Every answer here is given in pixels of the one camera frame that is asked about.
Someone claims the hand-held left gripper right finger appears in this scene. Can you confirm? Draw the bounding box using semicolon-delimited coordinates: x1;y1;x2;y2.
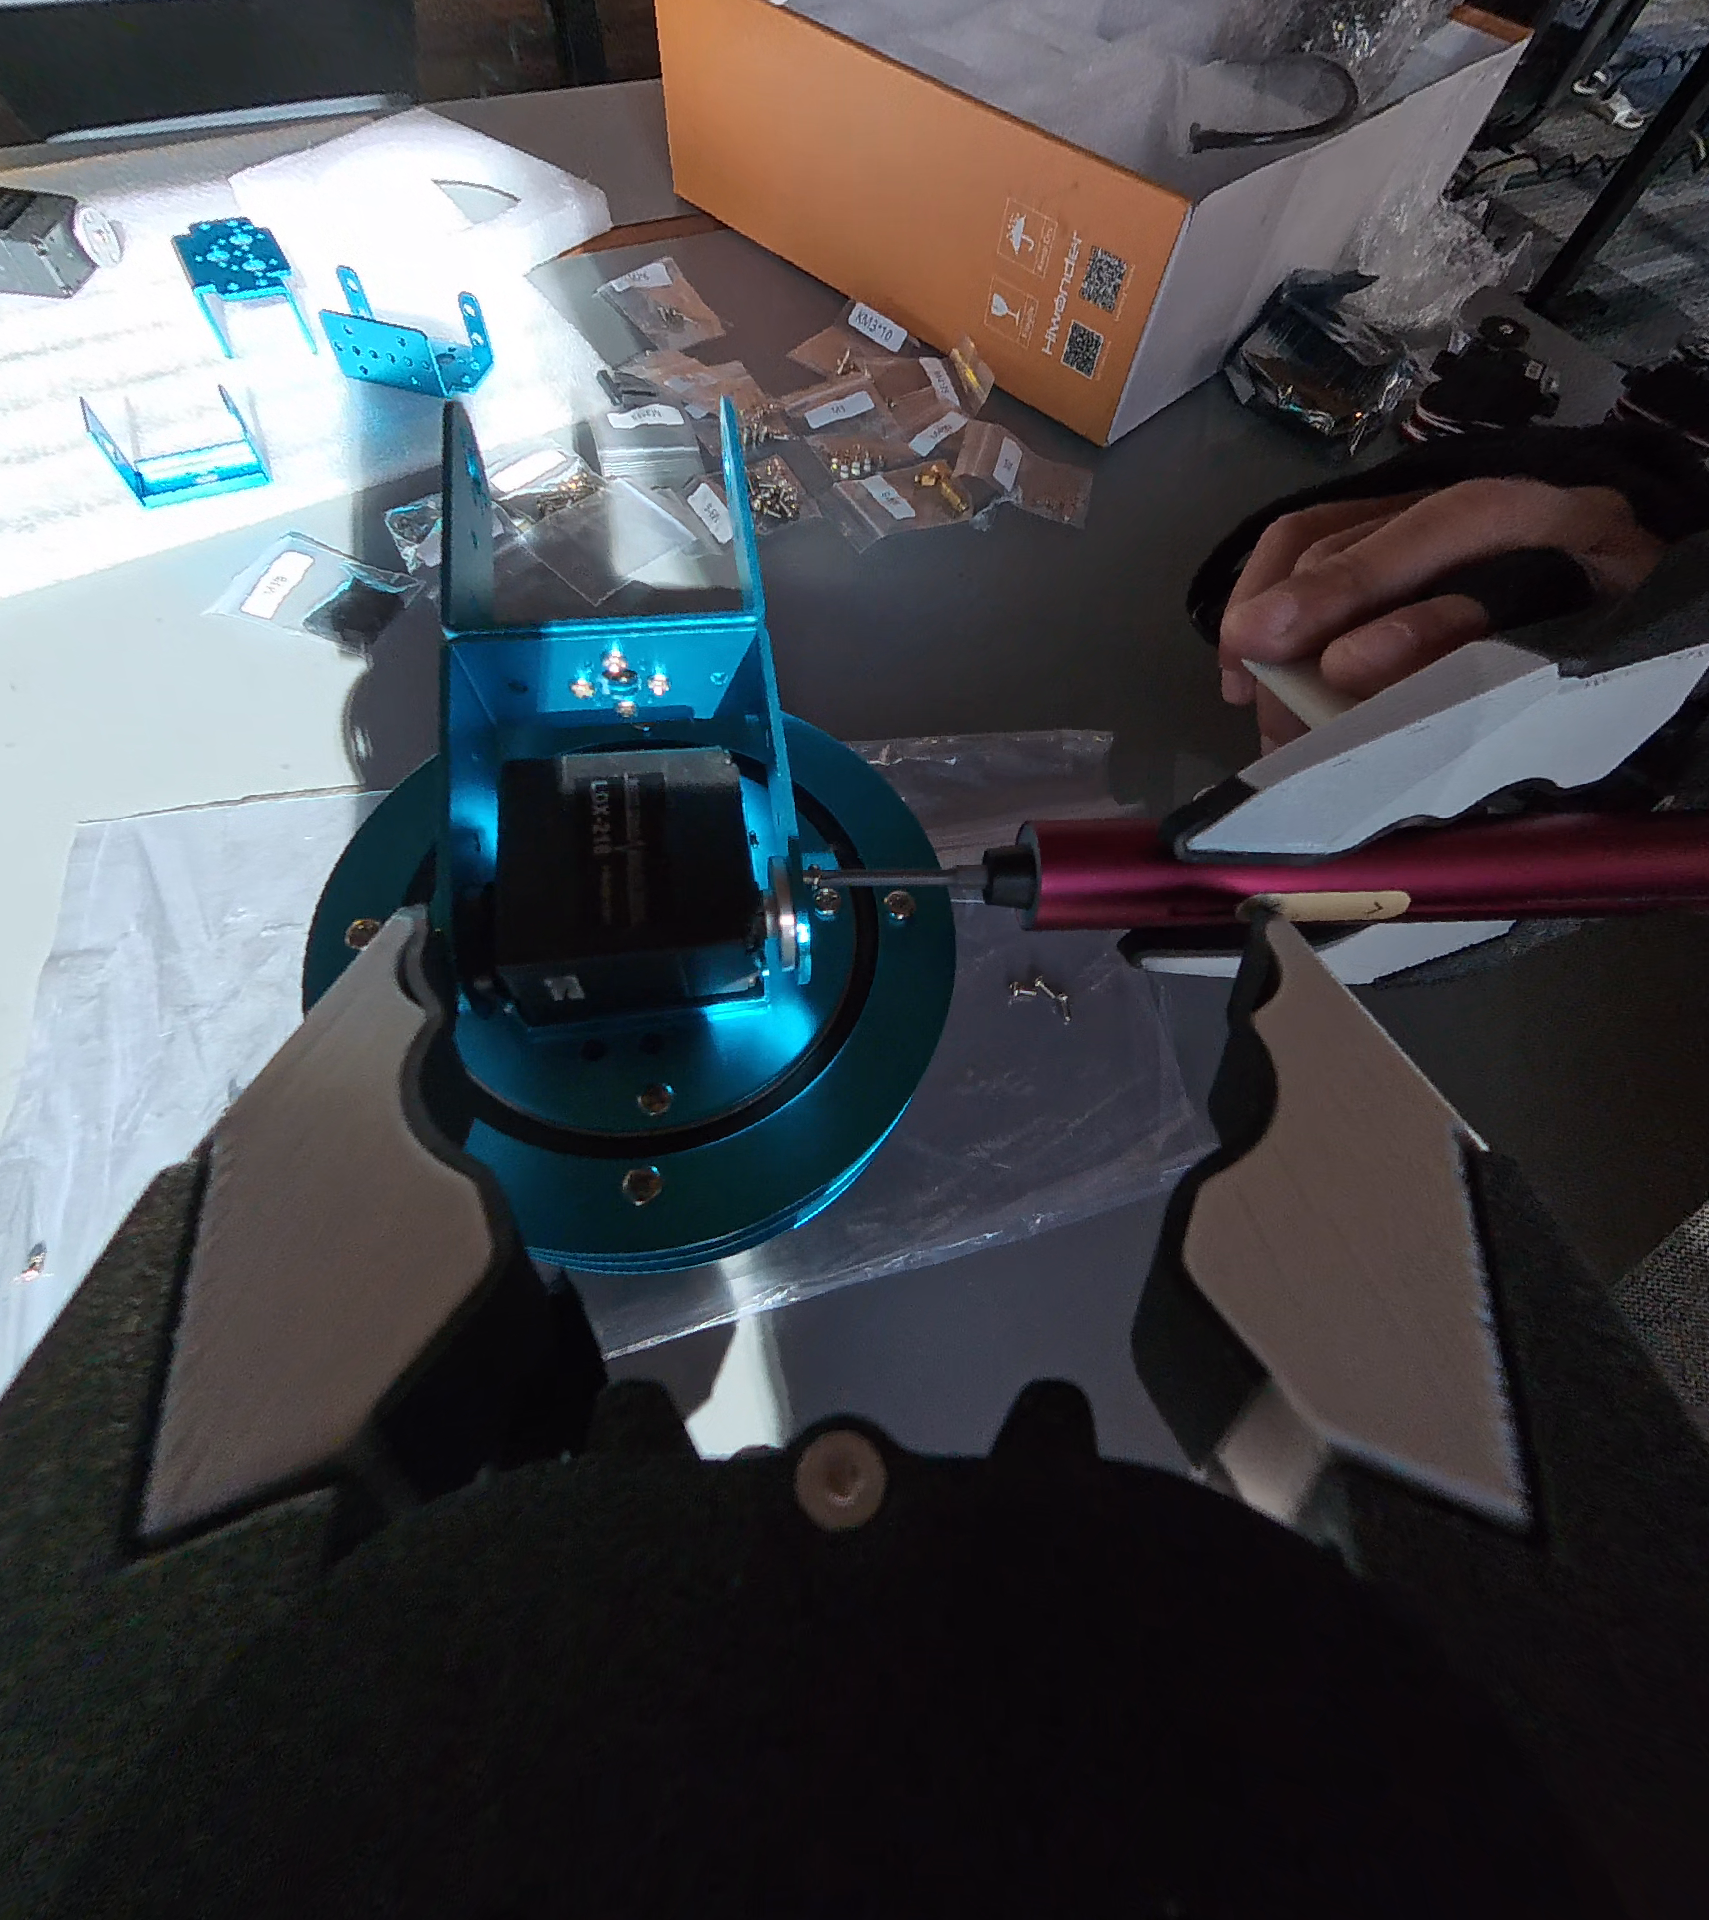
1143;913;1536;1554

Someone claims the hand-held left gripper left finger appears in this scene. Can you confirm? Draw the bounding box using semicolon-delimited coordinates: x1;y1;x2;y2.
129;902;526;1554

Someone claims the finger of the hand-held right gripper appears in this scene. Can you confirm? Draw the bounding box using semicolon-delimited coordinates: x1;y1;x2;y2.
1113;901;1561;992
1166;639;1709;869

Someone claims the magenta electric screwdriver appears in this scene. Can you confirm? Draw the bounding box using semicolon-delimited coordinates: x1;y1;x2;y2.
790;811;1709;940

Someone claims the clear plastic bag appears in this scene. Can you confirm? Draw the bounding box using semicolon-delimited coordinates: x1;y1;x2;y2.
0;727;1216;1502

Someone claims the blue toy robot arm base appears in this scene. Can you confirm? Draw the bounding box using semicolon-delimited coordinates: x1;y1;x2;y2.
302;397;960;1278

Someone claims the person's right hand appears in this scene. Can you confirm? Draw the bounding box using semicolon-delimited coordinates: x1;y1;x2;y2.
1218;485;1699;753

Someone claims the black servo in plastic bag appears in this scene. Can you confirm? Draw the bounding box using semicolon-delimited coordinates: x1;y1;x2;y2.
1232;266;1415;457

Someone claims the crumpled clear plastic wrap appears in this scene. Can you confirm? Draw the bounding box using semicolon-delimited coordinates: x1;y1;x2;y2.
1356;156;1517;302

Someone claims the pile of small screw bags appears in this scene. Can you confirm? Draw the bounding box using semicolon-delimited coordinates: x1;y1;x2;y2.
208;254;1096;649

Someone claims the orange and white cardboard box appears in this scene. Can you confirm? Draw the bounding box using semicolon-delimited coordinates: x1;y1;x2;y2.
654;0;1530;449

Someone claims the white foam sheet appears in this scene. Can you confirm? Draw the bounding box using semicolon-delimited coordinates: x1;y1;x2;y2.
0;151;601;632

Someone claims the silver servo motor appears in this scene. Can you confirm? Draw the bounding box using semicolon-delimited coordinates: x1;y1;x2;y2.
0;182;123;301

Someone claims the white foam block with cutout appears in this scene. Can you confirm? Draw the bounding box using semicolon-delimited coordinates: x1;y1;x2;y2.
229;142;601;254

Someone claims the black and white chair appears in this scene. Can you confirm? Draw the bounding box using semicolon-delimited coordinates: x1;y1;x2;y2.
0;0;412;149

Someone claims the black servo with red wires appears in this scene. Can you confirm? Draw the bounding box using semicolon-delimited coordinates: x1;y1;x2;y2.
1610;333;1709;452
1401;312;1564;452

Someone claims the black curved cable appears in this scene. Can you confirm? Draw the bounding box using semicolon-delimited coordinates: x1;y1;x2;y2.
1190;56;1362;156

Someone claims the blue shallow U bracket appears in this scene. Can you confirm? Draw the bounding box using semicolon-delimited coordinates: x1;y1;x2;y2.
80;387;268;512

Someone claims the blue long U bracket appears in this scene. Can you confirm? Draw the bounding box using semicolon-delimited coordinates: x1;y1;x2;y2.
319;266;485;401

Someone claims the blue perforated servo bracket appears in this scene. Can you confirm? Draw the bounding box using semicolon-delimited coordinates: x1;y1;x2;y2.
169;217;319;360

